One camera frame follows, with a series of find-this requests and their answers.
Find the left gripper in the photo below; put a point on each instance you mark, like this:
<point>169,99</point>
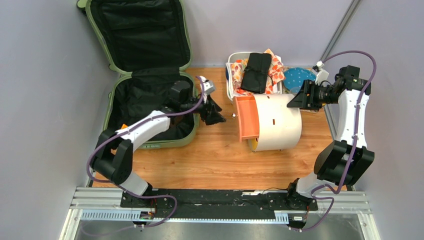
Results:
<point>211,117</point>

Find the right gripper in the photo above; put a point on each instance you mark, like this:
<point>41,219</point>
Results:
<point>301,101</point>

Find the salmon pink drawer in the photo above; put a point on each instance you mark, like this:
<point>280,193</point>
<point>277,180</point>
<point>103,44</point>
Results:
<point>246,113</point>

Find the cream cylindrical container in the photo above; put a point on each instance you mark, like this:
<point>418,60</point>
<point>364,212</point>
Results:
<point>280,127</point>

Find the floral orange print cloth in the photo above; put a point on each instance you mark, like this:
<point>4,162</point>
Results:
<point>275,74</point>

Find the green hard-shell suitcase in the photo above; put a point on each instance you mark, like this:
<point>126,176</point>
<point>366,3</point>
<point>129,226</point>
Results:
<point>147,43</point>

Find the yellow transparent drawer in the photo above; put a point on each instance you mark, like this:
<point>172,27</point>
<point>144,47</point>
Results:
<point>253,144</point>

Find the black pouch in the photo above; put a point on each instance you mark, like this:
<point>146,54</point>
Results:
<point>255,74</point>

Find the white plastic tub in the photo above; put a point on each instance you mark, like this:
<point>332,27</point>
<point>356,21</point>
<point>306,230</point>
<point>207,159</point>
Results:
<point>237,55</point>

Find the orange sunscreen tube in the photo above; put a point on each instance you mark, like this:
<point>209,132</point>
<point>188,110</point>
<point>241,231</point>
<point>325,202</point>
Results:
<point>123,126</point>

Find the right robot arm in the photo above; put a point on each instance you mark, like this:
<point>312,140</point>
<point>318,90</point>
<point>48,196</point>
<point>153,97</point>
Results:
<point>347,157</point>

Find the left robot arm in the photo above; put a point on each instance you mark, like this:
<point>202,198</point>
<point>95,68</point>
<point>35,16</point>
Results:
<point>113,155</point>

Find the floral placemat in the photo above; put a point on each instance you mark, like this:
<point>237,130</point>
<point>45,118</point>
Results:
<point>312,110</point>

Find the blue dotted plate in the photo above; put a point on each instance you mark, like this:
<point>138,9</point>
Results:
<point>294,78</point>

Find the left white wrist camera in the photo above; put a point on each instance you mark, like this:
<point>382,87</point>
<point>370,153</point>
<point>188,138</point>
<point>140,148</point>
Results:
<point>207,86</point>

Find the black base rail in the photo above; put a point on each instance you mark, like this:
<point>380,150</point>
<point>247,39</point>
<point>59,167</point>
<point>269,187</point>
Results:
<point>216,203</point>

